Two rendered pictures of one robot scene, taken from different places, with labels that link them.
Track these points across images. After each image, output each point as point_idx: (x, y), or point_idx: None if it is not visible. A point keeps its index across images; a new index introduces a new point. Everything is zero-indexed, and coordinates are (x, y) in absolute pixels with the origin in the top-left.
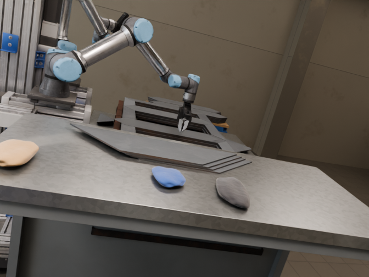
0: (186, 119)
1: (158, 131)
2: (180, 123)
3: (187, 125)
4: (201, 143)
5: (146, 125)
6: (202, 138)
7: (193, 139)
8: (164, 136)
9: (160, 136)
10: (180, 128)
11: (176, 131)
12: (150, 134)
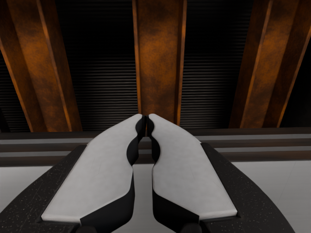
0: (95, 230)
1: (254, 160)
2: (177, 159)
3: (79, 158)
4: (10, 149)
5: (292, 211)
6: (1, 185)
7: (54, 161)
8: (214, 146)
9: (234, 144)
10: (161, 120)
11: (146, 214)
12: (278, 140)
